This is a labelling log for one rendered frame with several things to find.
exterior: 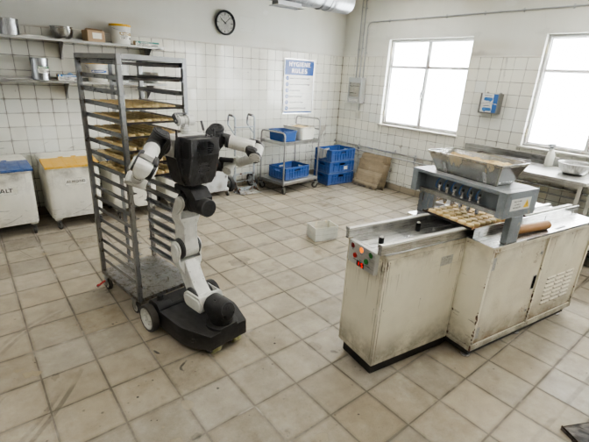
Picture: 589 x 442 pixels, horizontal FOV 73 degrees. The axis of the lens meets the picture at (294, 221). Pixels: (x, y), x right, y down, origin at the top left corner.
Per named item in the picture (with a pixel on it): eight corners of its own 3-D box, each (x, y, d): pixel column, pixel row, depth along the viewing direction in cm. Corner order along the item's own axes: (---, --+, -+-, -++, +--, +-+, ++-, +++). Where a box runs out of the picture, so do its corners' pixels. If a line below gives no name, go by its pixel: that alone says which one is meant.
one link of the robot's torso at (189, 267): (219, 299, 281) (202, 233, 277) (195, 310, 267) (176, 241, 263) (207, 298, 292) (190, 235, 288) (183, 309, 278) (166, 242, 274)
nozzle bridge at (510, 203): (436, 206, 312) (444, 163, 300) (526, 239, 254) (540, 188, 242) (406, 211, 296) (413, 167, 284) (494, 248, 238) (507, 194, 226)
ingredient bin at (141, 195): (116, 221, 476) (109, 158, 449) (102, 206, 522) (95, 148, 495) (160, 214, 508) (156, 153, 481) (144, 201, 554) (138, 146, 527)
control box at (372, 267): (351, 258, 248) (353, 238, 243) (377, 274, 229) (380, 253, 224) (347, 259, 246) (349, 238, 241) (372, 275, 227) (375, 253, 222)
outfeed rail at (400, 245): (566, 210, 319) (569, 203, 317) (570, 211, 317) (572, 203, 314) (376, 254, 221) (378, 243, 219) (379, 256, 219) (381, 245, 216)
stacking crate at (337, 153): (337, 155, 729) (338, 144, 722) (354, 160, 701) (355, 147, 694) (314, 158, 691) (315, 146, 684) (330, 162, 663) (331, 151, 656)
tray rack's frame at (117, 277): (196, 289, 330) (188, 58, 269) (138, 313, 294) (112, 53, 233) (157, 264, 370) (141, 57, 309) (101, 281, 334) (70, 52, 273)
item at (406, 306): (408, 320, 310) (428, 212, 279) (444, 345, 283) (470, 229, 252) (336, 346, 276) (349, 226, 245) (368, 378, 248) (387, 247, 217)
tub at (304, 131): (295, 135, 669) (296, 123, 662) (315, 139, 641) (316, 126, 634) (280, 137, 643) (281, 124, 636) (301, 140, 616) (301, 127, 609)
